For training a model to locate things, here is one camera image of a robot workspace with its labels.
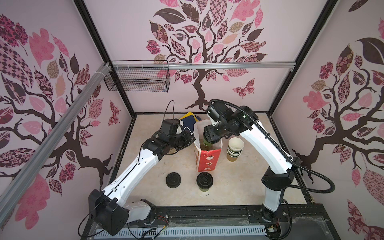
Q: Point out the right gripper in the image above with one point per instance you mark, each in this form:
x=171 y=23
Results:
x=208 y=134

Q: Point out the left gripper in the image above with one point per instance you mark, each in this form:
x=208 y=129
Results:
x=187 y=138

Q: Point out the green paper cup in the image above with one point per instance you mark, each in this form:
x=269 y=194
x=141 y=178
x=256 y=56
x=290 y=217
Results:
x=207 y=144
x=204 y=189

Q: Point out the white red paper bag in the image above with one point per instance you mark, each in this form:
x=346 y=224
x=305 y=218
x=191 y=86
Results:
x=206 y=157

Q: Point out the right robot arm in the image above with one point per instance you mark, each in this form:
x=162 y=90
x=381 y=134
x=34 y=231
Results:
x=280 y=173

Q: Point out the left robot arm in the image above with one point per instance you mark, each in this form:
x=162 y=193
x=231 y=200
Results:
x=107 y=207

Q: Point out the navy napkin stack box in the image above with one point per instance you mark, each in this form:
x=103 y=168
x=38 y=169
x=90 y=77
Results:
x=189 y=120

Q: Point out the stack of paper cups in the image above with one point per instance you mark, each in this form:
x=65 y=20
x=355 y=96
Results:
x=235 y=149

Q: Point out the stack of black lids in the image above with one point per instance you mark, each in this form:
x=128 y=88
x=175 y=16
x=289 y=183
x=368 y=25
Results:
x=173 y=180

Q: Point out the aluminium rail back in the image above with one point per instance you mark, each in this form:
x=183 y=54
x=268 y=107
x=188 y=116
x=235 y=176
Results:
x=202 y=66

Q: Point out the aluminium rail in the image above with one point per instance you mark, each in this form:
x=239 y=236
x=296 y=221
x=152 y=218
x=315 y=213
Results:
x=22 y=181
x=202 y=66

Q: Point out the black wire basket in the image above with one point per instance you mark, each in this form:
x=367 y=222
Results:
x=139 y=76

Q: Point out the white cable duct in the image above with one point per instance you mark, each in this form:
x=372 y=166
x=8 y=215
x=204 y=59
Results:
x=179 y=233

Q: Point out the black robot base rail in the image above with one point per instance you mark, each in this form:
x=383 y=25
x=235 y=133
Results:
x=290 y=222

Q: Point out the aluminium rail left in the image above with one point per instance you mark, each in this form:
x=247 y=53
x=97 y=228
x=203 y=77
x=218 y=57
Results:
x=22 y=181

